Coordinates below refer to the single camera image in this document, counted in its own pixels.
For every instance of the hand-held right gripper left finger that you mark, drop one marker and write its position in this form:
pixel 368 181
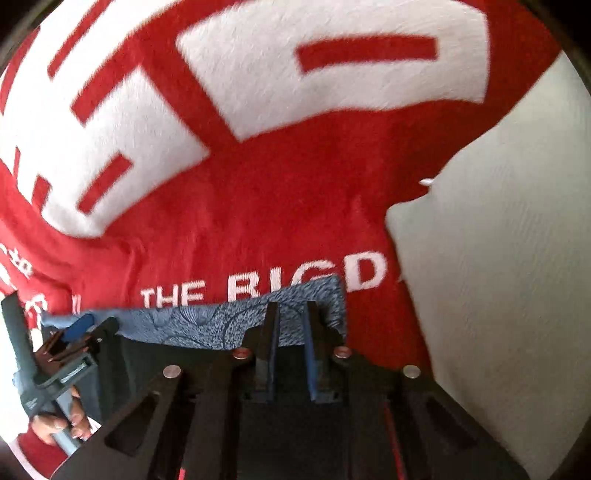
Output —
pixel 271 341

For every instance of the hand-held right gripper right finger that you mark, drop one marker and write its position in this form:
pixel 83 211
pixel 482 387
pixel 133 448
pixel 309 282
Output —
pixel 310 355

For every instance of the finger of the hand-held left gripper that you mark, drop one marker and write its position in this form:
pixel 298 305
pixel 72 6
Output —
pixel 107 333
pixel 79 325

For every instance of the black pants blue patterned waistband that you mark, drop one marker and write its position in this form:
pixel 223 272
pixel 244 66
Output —
pixel 194 323

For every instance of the person's left hand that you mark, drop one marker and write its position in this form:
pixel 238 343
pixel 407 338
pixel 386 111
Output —
pixel 48 422

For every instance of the red printed blanket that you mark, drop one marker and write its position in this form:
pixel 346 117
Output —
pixel 277 207

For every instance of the white cloth sheet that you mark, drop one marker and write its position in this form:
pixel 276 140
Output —
pixel 498 277

